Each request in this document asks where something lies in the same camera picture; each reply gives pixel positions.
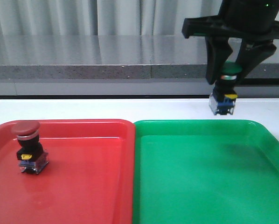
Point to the green mushroom push button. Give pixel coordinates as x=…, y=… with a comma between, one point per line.
x=222, y=100

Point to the red plastic tray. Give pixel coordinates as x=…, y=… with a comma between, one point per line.
x=89, y=178

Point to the grey pleated curtain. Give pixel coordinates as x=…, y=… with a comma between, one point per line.
x=100, y=17

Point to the red mushroom push button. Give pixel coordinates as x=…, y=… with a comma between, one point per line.
x=31, y=156

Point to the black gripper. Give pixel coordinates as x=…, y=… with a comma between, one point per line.
x=253, y=21

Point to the grey stone counter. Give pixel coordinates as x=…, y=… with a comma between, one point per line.
x=103, y=66

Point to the green plastic tray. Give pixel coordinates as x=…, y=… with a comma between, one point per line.
x=205, y=172

